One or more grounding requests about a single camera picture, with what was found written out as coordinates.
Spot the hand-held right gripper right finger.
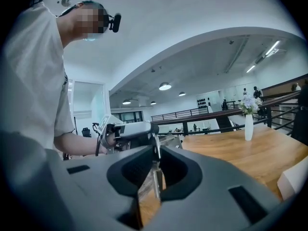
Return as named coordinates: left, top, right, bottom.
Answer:
left=144, top=145, right=287, bottom=231

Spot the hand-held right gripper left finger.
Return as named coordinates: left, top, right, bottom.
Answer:
left=47, top=145, right=154, bottom=231

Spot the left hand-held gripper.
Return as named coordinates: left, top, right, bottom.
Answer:
left=98, top=115, right=160, bottom=155

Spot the person's left forearm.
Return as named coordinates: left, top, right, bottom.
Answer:
left=53, top=130, right=108, bottom=156

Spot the person's left hand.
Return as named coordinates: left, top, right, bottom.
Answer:
left=105, top=125, right=120, bottom=148

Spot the black metal railing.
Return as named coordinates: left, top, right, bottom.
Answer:
left=151, top=106, right=209, bottom=121

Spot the white framed glass partition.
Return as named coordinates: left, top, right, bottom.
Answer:
left=71, top=80, right=107, bottom=136

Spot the black railing with wooden handrail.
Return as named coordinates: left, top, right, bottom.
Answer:
left=152, top=90, right=303, bottom=141

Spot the white panel with black dots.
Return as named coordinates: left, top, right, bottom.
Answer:
left=196, top=97, right=209, bottom=108

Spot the white vase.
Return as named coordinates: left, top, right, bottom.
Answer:
left=244, top=114, right=254, bottom=141

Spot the flat white box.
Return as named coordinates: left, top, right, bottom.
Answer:
left=276, top=161, right=308, bottom=201

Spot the pale flower bouquet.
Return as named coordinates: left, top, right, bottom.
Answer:
left=238, top=93, right=263, bottom=116

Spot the person's light grey t-shirt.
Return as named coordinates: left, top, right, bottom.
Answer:
left=3, top=2, right=76, bottom=151

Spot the person's head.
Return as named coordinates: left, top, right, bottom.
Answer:
left=57, top=0, right=114, bottom=43

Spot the wooden counter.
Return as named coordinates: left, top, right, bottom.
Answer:
left=261, top=74, right=308, bottom=98

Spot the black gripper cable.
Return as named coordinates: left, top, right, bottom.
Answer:
left=92, top=122, right=102, bottom=156

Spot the black head-mounted camera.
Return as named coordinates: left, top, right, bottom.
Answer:
left=108, top=13, right=122, bottom=33

